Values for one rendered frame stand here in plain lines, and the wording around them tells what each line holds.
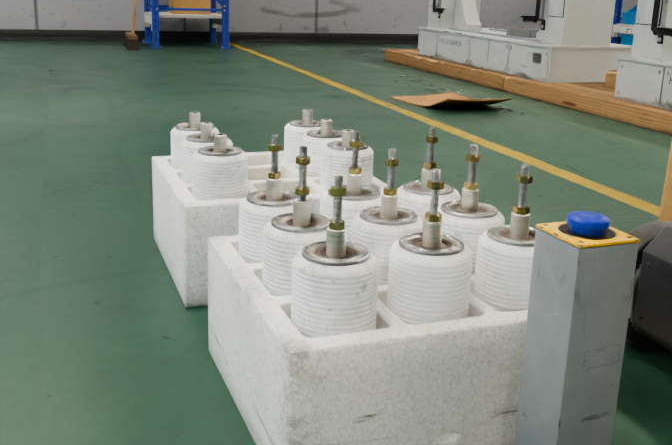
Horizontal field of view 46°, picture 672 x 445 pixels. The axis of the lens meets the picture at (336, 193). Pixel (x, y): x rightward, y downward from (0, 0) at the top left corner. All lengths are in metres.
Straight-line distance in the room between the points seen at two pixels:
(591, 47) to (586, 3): 0.22
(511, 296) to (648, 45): 2.87
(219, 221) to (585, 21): 3.23
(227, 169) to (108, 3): 5.81
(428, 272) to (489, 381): 0.15
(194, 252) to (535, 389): 0.68
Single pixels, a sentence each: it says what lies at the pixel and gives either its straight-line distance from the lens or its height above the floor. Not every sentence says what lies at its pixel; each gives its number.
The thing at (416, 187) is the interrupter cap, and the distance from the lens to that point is 1.18.
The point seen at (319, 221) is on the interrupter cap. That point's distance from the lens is 0.99.
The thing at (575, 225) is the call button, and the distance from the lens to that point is 0.79.
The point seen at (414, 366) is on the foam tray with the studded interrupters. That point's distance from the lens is 0.88.
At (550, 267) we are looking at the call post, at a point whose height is 0.28.
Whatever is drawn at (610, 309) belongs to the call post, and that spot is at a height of 0.25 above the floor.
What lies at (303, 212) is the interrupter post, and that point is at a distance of 0.97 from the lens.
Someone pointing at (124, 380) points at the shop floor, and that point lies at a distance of 1.17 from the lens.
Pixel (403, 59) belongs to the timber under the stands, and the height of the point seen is 0.04.
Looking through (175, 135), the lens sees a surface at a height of 0.24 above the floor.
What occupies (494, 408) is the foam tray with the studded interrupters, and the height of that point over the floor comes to 0.07.
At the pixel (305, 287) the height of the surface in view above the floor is 0.23.
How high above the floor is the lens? 0.54
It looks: 15 degrees down
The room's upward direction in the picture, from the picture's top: 2 degrees clockwise
